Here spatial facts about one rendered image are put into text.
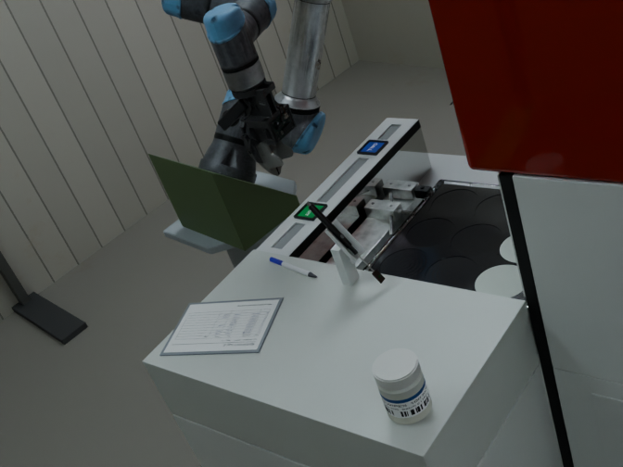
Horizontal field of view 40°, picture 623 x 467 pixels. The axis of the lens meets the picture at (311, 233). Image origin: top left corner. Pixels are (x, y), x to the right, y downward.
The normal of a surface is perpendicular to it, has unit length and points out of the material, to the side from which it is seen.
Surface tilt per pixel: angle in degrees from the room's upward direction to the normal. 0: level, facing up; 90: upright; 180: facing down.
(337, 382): 0
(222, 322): 0
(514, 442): 90
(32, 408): 0
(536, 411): 90
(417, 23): 90
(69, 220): 90
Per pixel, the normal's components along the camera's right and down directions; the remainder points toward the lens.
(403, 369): -0.30, -0.79
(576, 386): -0.56, 0.59
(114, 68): 0.67, 0.22
